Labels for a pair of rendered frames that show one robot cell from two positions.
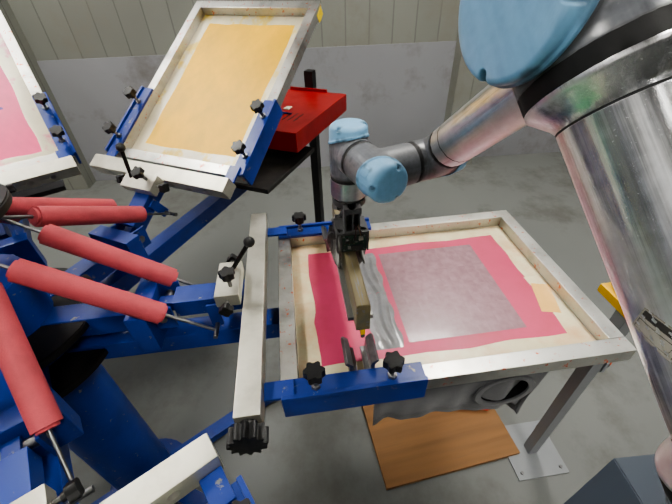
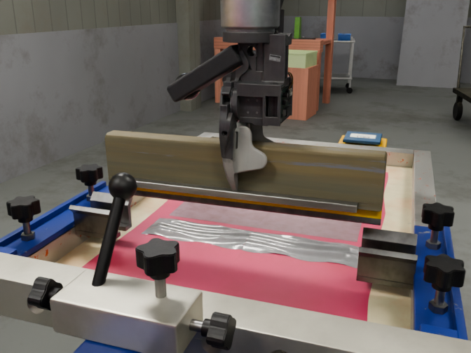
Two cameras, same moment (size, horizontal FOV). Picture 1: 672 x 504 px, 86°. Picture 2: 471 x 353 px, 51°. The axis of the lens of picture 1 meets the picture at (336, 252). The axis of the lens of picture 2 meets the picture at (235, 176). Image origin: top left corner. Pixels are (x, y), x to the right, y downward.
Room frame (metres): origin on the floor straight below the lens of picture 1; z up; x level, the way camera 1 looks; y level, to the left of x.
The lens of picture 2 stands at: (0.40, 0.58, 1.32)
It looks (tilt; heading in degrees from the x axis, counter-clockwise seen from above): 19 degrees down; 295
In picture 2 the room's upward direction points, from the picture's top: straight up
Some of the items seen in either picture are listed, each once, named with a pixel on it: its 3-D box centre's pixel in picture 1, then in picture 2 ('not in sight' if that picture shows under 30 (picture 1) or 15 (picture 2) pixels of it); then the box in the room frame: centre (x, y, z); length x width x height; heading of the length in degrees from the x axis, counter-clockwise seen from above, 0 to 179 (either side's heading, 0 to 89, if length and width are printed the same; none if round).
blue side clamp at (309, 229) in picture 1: (325, 234); (64, 232); (0.96, 0.03, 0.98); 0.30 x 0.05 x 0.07; 96
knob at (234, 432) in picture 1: (248, 430); not in sight; (0.31, 0.17, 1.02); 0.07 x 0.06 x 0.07; 96
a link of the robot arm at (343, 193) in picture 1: (350, 186); (251, 14); (0.67, -0.03, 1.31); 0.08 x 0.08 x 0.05
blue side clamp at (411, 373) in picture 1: (354, 387); (432, 292); (0.41, -0.03, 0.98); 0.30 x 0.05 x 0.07; 96
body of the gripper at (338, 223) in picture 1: (349, 220); (255, 78); (0.66, -0.03, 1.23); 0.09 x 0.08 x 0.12; 6
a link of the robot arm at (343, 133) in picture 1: (349, 151); not in sight; (0.66, -0.03, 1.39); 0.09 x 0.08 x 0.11; 23
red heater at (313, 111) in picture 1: (284, 115); not in sight; (1.90, 0.24, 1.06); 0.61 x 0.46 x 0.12; 156
